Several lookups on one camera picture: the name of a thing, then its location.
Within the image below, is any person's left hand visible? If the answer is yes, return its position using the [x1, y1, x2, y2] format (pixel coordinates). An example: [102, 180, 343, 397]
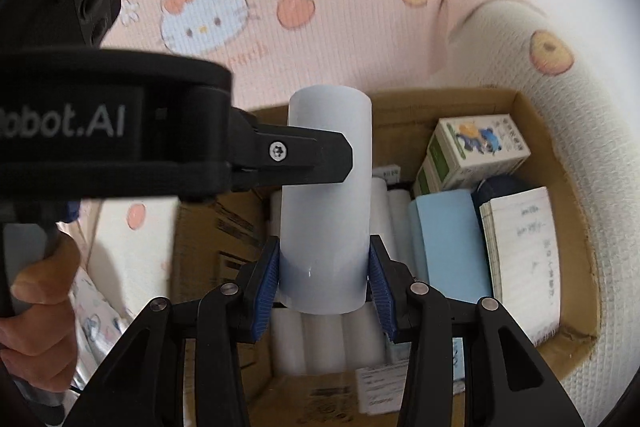
[0, 246, 82, 391]

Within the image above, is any pile of white tubes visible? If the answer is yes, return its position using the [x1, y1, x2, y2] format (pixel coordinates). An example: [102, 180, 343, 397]
[269, 177, 416, 375]

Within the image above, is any white printed cloth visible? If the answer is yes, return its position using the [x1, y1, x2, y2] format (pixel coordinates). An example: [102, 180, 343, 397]
[70, 267, 133, 390]

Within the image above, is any white notebook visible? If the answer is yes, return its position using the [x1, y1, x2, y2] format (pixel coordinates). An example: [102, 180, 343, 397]
[479, 186, 562, 347]

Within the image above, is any light blue book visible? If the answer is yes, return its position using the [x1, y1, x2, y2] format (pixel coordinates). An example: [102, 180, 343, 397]
[407, 189, 494, 308]

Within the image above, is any pink cat-print blanket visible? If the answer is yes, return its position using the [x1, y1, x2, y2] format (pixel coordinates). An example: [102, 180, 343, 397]
[75, 0, 637, 408]

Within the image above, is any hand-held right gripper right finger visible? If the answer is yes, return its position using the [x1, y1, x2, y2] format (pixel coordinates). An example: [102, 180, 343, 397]
[368, 234, 586, 427]

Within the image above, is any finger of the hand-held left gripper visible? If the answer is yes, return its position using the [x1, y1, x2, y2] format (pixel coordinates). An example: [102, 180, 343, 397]
[230, 107, 354, 191]

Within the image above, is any dark blue round object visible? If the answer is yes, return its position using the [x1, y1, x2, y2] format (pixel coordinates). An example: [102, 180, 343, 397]
[472, 174, 532, 210]

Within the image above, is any white plastic cylinder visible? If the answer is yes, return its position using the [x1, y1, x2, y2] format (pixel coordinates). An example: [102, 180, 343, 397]
[277, 86, 373, 315]

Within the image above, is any green and white small box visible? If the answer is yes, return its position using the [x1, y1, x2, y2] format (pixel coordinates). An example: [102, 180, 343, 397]
[412, 114, 531, 198]

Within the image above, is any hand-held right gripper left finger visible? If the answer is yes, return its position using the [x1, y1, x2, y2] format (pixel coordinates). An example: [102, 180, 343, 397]
[65, 237, 281, 427]

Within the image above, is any brown cardboard box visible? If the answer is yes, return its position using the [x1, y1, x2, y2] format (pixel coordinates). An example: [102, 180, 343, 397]
[167, 88, 601, 427]

